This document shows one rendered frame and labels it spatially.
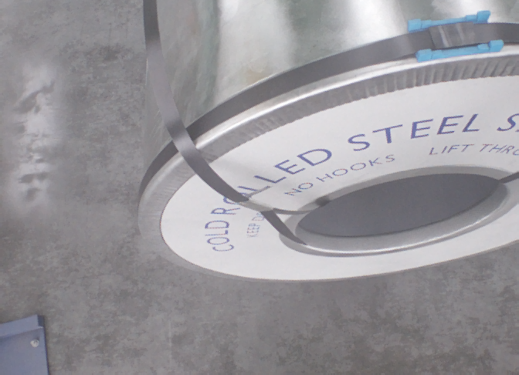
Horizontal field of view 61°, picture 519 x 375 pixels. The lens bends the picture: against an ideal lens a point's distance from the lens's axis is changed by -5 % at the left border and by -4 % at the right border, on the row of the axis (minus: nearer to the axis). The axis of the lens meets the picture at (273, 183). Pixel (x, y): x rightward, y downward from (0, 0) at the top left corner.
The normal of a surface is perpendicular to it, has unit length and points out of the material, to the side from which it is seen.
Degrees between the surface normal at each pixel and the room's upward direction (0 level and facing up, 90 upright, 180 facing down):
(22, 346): 0
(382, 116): 90
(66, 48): 0
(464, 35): 2
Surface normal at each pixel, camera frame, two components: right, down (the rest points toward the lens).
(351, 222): 0.25, -0.43
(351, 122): 0.10, 0.90
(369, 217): 0.03, -0.43
